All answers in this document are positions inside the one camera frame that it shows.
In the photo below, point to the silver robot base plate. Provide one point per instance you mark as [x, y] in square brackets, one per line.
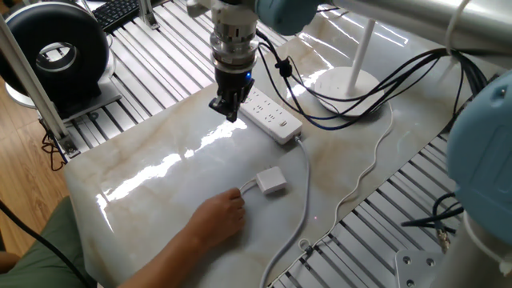
[416, 268]

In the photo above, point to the aluminium frame post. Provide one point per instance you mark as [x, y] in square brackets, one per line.
[36, 88]
[148, 14]

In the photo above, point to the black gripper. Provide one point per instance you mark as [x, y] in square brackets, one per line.
[234, 82]

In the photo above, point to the person's bare hand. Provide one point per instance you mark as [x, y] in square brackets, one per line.
[218, 220]

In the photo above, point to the white power strip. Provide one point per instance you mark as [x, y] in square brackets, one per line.
[272, 116]

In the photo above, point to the person's bare forearm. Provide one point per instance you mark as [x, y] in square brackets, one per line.
[168, 264]

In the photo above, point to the black keyboard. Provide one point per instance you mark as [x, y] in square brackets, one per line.
[116, 12]

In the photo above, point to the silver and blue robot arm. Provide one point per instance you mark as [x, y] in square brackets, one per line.
[400, 20]

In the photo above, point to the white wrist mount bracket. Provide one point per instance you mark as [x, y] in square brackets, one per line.
[234, 16]

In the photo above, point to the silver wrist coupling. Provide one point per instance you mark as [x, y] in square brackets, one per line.
[234, 46]

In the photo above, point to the white lamp base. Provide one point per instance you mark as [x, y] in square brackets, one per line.
[332, 86]

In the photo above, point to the white plug adapter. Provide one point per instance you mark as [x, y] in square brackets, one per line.
[272, 180]

